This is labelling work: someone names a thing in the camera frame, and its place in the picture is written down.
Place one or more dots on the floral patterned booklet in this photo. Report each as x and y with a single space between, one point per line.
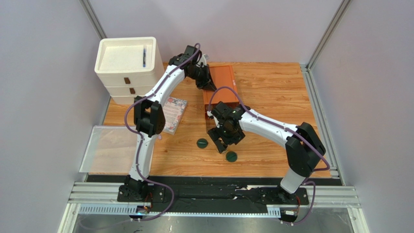
173 111

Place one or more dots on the aluminium frame rail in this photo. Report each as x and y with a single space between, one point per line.
101 198

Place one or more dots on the blue pen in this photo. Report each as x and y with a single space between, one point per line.
144 57

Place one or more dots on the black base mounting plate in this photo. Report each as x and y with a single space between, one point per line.
256 194

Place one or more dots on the orange drawer box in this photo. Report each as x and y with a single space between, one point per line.
222 76

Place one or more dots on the dark green round lid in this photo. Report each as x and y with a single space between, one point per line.
202 143

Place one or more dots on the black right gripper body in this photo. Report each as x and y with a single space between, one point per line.
220 138

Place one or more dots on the clear orange drawer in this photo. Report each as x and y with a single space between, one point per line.
210 121

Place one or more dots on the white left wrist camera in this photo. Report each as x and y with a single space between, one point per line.
204 59

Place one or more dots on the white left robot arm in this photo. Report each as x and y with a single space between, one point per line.
150 120

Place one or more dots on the white three-drawer cabinet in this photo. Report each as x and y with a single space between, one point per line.
119 67

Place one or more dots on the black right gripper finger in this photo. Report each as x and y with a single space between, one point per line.
236 136
215 135

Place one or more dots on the clear plastic sheet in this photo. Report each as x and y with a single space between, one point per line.
111 150

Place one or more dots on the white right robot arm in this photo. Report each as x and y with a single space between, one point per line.
303 147

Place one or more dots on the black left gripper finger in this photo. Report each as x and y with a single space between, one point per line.
210 86
203 84

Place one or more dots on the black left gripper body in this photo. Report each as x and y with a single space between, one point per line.
198 73

